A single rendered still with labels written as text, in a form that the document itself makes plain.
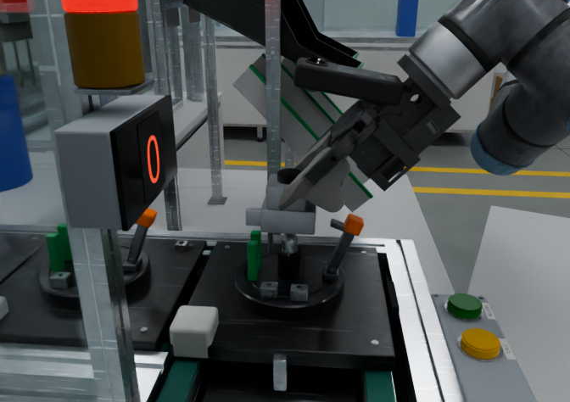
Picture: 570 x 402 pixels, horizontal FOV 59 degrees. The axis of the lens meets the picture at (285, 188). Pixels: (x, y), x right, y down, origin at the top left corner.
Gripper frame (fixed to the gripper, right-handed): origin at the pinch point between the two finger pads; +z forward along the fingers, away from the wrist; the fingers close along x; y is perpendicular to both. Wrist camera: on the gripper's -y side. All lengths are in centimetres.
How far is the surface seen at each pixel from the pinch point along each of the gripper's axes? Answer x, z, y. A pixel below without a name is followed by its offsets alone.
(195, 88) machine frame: 164, 51, -26
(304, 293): -6.0, 5.8, 9.2
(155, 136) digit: -18.0, -2.2, -13.9
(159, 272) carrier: 2.1, 21.7, -3.1
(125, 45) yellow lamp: -20.5, -6.9, -19.3
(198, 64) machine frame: 164, 42, -32
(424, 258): 29.0, 1.7, 34.0
